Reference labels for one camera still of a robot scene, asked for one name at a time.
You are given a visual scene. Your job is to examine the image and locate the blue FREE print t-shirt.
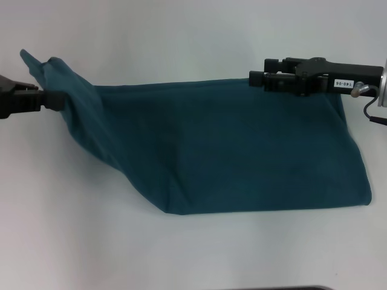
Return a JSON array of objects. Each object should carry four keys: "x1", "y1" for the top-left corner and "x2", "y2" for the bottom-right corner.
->
[{"x1": 19, "y1": 48, "x2": 372, "y2": 216}]

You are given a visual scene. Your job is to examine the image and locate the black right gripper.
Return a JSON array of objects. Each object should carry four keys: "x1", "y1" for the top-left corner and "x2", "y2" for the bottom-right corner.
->
[{"x1": 249, "y1": 56, "x2": 383, "y2": 98}]

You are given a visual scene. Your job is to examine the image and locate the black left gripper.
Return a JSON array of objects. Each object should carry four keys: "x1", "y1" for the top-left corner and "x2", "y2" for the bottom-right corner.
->
[{"x1": 0, "y1": 74, "x2": 66, "y2": 120}]

